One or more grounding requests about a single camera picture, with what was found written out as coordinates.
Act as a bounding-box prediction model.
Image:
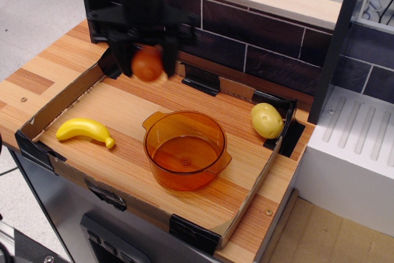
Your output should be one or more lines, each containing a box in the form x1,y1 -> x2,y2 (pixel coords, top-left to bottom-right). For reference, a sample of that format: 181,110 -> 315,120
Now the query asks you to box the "orange toy carrot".
131,46 -> 164,82

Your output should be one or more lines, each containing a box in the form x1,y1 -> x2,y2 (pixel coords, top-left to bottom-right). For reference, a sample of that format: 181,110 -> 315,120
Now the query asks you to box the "yellow toy banana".
55,118 -> 115,149

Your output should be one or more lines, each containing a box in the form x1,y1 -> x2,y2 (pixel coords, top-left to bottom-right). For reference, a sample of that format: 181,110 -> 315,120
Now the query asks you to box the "cardboard fence with black tape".
17,35 -> 315,262

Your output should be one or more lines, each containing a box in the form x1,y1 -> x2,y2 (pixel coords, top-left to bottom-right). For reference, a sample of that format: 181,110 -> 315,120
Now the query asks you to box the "dark grey left post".
84,0 -> 121,44

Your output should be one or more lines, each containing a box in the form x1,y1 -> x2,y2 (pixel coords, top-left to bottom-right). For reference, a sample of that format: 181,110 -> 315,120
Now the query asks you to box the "dark grey shelf post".
308,0 -> 357,124

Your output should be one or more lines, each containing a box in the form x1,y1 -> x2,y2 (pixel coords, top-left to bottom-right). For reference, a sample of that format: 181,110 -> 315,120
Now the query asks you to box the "grey toy oven front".
80,211 -> 157,262

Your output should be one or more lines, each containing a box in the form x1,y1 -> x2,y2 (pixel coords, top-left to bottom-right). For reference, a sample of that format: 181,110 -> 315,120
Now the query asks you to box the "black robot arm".
84,0 -> 200,78

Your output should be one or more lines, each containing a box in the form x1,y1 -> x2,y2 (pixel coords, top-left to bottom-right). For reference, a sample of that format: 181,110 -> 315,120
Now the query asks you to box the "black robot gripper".
87,0 -> 199,79

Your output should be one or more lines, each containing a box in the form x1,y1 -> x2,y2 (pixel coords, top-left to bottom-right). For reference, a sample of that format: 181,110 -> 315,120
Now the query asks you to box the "orange transparent plastic pot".
142,111 -> 232,191

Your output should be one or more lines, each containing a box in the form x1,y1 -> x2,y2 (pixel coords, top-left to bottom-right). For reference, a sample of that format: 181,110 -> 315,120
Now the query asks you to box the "white toy sink drainboard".
295,87 -> 393,236

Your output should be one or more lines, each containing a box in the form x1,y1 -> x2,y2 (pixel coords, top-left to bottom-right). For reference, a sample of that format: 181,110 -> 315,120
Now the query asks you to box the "yellow toy potato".
251,103 -> 284,139

